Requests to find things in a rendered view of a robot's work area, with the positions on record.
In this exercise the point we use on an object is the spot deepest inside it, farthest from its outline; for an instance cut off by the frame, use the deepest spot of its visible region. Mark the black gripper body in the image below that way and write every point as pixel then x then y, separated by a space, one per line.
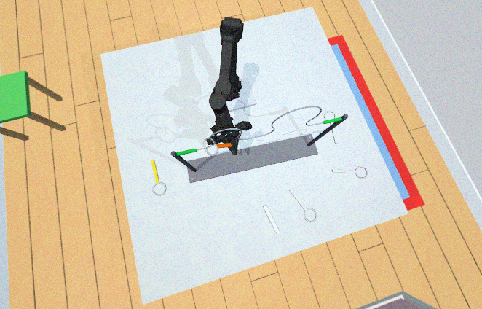
pixel 244 125

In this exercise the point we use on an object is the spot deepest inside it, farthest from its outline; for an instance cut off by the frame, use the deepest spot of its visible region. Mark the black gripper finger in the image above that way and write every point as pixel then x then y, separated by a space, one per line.
pixel 234 142
pixel 226 141

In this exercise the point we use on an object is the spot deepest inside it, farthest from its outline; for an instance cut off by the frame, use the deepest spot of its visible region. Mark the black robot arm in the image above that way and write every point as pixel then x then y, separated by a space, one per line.
pixel 228 85

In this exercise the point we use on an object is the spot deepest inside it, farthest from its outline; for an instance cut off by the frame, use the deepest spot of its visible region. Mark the orange handle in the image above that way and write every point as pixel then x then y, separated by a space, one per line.
pixel 217 147

